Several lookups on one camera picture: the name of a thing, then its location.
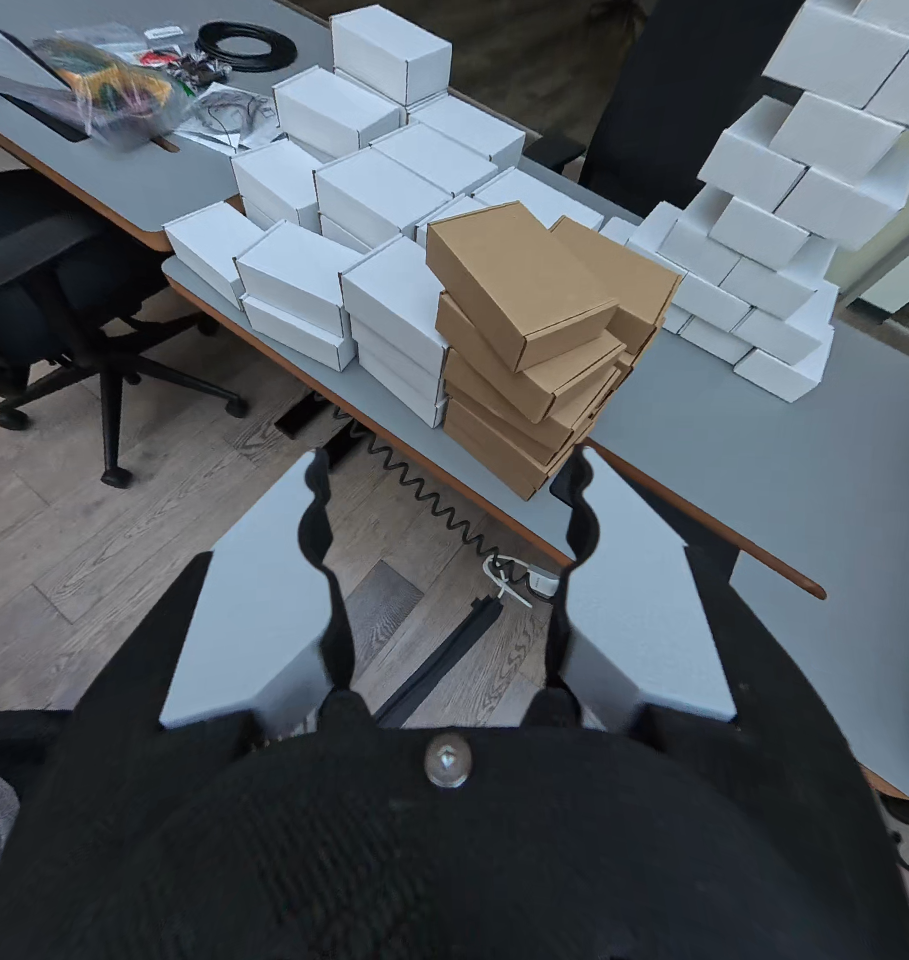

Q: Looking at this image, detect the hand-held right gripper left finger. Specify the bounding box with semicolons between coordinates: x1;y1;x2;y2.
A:
158;448;356;732

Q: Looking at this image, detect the black coiled desk cable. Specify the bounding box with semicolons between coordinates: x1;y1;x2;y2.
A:
333;405;516;571

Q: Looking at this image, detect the black office chair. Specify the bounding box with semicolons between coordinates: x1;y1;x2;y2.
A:
0;168;251;490

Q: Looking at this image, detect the white box wall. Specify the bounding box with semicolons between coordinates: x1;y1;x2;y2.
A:
627;0;909;406

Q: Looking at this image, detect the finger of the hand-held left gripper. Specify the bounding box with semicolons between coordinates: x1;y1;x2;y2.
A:
0;21;75;97

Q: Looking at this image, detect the black cable coil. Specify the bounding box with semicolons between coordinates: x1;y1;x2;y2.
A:
195;20;298;75

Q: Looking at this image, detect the pile of white boxes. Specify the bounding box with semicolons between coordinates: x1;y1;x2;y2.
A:
162;3;606;429

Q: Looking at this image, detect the white power strip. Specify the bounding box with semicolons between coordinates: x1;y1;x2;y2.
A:
484;553;562;607

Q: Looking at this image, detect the beige door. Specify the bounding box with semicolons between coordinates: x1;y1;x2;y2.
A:
829;217;909;325

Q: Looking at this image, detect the clear packet of wires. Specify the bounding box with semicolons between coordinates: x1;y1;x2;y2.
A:
175;81;289;153

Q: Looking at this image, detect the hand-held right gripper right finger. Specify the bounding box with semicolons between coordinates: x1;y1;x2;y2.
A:
544;444;738;732

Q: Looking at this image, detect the black floor cable cover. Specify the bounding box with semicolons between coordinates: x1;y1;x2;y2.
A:
374;594;503;730

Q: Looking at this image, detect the stack of brown flat boxes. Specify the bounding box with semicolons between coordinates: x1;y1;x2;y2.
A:
424;201;684;502

